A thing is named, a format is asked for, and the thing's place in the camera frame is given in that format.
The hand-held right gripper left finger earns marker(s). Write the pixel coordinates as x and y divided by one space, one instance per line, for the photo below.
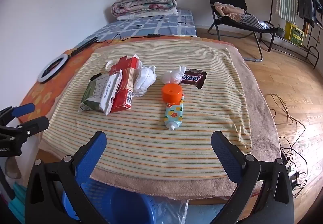
93 153

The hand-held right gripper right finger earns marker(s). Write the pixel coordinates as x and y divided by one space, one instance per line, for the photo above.
227 156

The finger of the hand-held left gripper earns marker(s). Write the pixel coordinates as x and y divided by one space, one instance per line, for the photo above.
25 108
35 124

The crushed green white milk carton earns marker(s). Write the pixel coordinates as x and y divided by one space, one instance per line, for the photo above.
101 95

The blue plastic basket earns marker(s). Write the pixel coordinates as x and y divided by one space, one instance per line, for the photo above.
126 203

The red paper carton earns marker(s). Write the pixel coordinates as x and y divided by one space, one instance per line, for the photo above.
123 99

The orange plastic cap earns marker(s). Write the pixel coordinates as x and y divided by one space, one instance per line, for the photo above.
172 92

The brown chocolate bar wrapper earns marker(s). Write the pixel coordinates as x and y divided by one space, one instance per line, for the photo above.
193 77

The large white tissue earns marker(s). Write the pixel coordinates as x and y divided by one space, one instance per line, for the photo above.
143 80

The knotted white plastic bag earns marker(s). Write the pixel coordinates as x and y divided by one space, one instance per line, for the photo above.
171 76

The orange flowered bed sheet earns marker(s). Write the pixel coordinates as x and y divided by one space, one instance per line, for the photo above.
37 92

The striped yellow towel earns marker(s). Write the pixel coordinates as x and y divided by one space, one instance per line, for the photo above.
151 143

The short fruit print tube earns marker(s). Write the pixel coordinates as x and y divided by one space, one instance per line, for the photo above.
172 113

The floor power strip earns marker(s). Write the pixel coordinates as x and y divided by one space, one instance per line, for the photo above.
294 174

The clear plastic bag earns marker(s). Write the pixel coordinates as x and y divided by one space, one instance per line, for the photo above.
171 211

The black power strip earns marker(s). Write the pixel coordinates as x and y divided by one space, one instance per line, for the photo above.
154 35

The striped garment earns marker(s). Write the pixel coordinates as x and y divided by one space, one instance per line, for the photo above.
252 22

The small potted plant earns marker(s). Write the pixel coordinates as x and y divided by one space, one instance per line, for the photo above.
281 31

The yellow plastic crate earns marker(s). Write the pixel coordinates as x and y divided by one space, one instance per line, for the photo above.
294 33

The blue checked bed sheet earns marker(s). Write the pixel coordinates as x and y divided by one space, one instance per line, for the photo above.
156 24

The beige clothes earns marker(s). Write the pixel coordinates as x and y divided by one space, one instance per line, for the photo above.
227 9

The folded white sheet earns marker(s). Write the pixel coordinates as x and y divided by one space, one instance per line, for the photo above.
146 14

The hanging blue garment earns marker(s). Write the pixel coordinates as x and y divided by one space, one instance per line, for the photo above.
318 9

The hanging dark jacket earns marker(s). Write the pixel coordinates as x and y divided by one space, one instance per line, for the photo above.
305 2

